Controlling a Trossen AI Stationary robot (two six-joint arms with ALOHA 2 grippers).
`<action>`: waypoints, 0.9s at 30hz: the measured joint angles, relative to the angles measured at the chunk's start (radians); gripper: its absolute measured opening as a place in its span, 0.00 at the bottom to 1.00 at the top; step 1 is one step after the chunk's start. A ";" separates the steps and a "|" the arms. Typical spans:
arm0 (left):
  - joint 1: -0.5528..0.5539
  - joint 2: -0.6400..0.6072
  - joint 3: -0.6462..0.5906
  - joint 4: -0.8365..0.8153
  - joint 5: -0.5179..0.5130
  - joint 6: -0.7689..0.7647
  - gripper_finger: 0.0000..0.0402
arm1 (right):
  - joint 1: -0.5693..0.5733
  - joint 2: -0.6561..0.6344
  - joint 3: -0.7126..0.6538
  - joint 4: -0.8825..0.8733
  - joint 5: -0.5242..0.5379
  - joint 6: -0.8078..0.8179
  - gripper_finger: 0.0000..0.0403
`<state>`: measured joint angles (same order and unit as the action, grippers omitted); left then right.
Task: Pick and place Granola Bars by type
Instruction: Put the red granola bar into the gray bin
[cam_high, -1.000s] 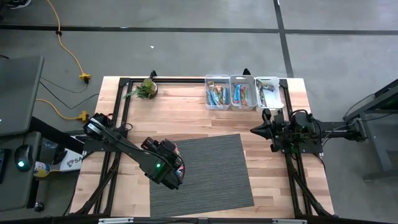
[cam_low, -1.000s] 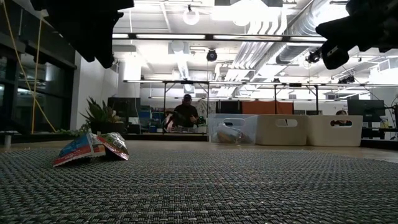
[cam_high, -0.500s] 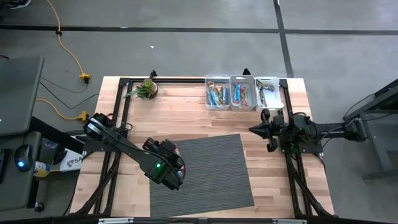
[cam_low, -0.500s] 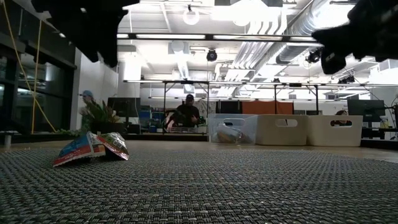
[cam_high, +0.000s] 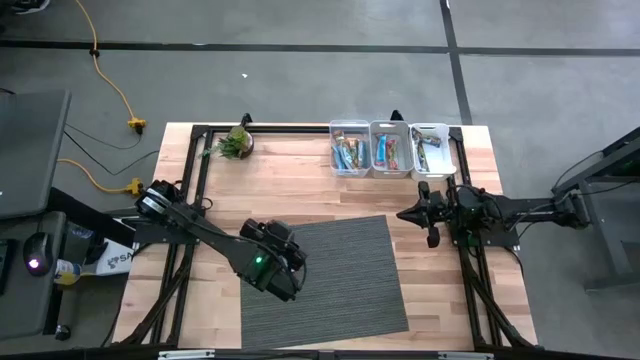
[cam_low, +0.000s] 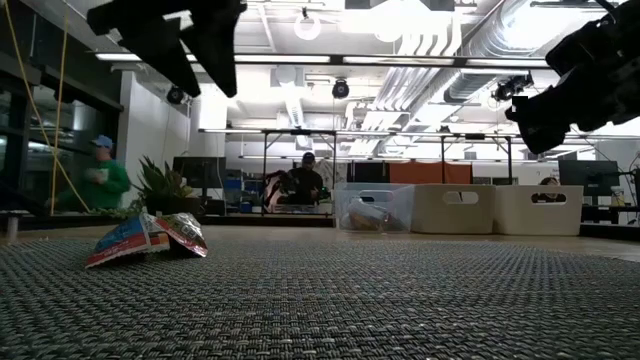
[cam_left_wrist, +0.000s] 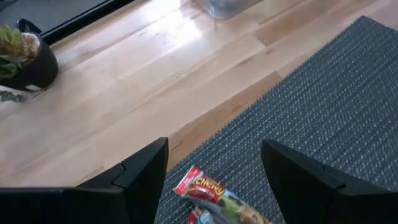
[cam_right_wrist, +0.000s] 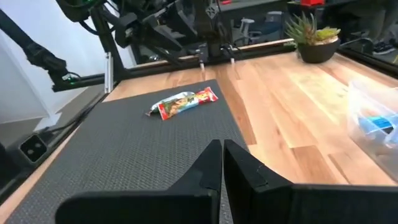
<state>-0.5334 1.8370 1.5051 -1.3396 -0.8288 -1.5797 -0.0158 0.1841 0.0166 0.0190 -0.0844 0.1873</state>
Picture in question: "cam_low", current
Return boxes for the black desk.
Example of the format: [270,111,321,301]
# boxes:
[581,202,640,226]

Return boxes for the grey woven placemat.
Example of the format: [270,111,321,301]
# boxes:
[0,227,640,360]

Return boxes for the white plastic bin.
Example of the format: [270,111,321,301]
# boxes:
[493,184,585,237]

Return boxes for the black spotlight cluster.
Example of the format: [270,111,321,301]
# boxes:
[491,72,535,104]

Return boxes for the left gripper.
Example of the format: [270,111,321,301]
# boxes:
[86,0,249,99]

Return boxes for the person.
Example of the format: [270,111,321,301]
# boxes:
[269,151,332,207]
[45,133,132,212]
[532,175,567,203]

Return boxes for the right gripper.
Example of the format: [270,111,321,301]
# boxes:
[504,0,640,156]

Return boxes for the orange partition panel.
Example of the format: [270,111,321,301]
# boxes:
[389,160,473,185]

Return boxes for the blue storage boxes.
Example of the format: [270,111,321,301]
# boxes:
[223,175,266,212]

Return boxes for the long ceiling light strip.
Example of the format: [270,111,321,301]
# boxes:
[94,51,551,71]

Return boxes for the reddish brown granola bar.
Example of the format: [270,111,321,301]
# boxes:
[343,212,396,233]

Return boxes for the round pendant lamp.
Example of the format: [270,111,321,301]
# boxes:
[293,6,322,42]

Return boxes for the black monitor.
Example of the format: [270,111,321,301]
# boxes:
[349,160,391,184]
[172,156,227,190]
[558,159,620,197]

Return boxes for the grey plastic bin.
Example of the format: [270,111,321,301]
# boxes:
[412,183,497,236]

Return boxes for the potted succulent plant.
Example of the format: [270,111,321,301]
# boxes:
[84,155,202,225]

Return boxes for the clear plastic bin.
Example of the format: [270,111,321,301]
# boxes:
[333,182,417,235]

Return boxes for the black workstation frame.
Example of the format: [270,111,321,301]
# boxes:
[439,132,514,186]
[260,127,339,217]

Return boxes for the silver ventilation duct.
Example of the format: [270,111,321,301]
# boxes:
[443,0,556,104]

